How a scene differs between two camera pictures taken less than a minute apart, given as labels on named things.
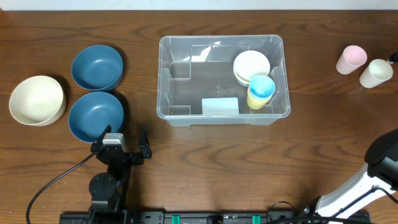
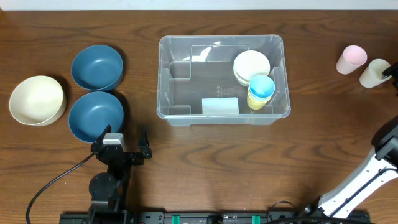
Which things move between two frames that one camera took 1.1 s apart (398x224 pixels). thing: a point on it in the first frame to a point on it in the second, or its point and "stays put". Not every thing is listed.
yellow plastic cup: x=254 y=102 stays put
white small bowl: x=248 y=64 stays put
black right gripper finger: x=393 y=57 to x=392 y=70
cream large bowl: x=37 y=101 stays put
